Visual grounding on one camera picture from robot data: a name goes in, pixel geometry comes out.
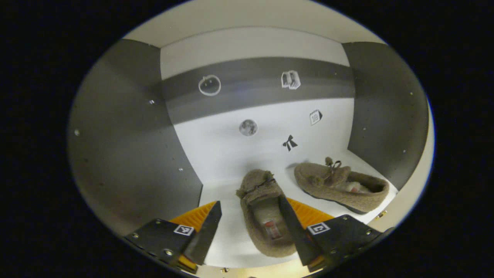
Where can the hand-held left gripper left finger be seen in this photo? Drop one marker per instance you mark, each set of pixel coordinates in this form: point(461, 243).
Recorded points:
point(206, 235)

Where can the brown fuzzy shoe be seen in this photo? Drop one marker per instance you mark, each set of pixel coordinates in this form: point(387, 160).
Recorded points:
point(339, 189)
point(258, 208)

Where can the white grey shoe cabinet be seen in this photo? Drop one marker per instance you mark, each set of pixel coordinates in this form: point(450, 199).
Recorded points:
point(127, 154)

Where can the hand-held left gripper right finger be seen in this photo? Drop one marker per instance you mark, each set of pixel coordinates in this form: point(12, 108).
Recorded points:
point(299, 239)

